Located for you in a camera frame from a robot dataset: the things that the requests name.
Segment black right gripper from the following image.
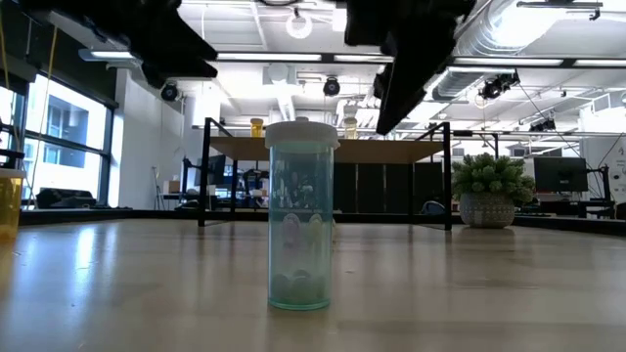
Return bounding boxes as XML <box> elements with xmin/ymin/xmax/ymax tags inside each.
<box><xmin>344</xmin><ymin>0</ymin><xmax>478</xmax><ymax>136</ymax></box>

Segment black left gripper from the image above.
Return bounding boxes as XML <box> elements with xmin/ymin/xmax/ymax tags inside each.
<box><xmin>19</xmin><ymin>0</ymin><xmax>219</xmax><ymax>91</ymax></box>

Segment yellow pill bottle white cap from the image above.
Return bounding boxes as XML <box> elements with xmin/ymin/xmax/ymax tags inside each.
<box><xmin>342</xmin><ymin>115</ymin><xmax>359</xmax><ymax>141</ymax></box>

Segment teal pill bottle white cap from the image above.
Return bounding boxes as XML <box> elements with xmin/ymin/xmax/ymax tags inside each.
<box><xmin>264</xmin><ymin>119</ymin><xmax>341</xmax><ymax>312</ymax></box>

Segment wooden shelf black metal legs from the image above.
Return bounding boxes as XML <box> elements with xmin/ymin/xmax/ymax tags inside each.
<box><xmin>198</xmin><ymin>116</ymin><xmax>454</xmax><ymax>232</ymax></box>

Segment white ceiling light strip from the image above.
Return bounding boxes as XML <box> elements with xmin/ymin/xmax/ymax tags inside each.
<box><xmin>452</xmin><ymin>57</ymin><xmax>626</xmax><ymax>68</ymax></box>
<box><xmin>216</xmin><ymin>52</ymin><xmax>395</xmax><ymax>64</ymax></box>
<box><xmin>77</xmin><ymin>47</ymin><xmax>143</xmax><ymax>64</ymax></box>

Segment black track light cluster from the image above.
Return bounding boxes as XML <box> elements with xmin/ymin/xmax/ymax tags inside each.
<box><xmin>477</xmin><ymin>71</ymin><xmax>520</xmax><ymax>102</ymax></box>

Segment black partition panels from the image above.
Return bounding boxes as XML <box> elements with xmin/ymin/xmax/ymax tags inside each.
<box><xmin>334</xmin><ymin>161</ymin><xmax>446</xmax><ymax>215</ymax></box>

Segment white round ceiling fixture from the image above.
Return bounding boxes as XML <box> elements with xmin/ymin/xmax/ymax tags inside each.
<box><xmin>286</xmin><ymin>12</ymin><xmax>314</xmax><ymax>40</ymax></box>

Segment black computer monitor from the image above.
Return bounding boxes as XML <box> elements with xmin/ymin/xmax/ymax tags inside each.
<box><xmin>207</xmin><ymin>154</ymin><xmax>229</xmax><ymax>187</ymax></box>
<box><xmin>532</xmin><ymin>155</ymin><xmax>590</xmax><ymax>194</ymax></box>

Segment green plant in patterned pot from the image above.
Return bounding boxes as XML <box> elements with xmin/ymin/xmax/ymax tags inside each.
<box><xmin>450</xmin><ymin>152</ymin><xmax>537</xmax><ymax>230</ymax></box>

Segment large window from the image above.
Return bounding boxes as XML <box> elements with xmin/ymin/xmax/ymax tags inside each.
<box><xmin>0</xmin><ymin>72</ymin><xmax>118</xmax><ymax>209</ymax></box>

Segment black sofa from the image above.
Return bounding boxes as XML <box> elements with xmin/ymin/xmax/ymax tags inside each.
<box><xmin>34</xmin><ymin>188</ymin><xmax>98</xmax><ymax>210</ymax></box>

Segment silver ventilation duct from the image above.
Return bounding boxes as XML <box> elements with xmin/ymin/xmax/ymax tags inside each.
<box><xmin>429</xmin><ymin>0</ymin><xmax>544</xmax><ymax>102</ymax></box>

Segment black aluminium table frame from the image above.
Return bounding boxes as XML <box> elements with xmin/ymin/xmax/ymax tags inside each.
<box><xmin>19</xmin><ymin>207</ymin><xmax>626</xmax><ymax>237</ymax></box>

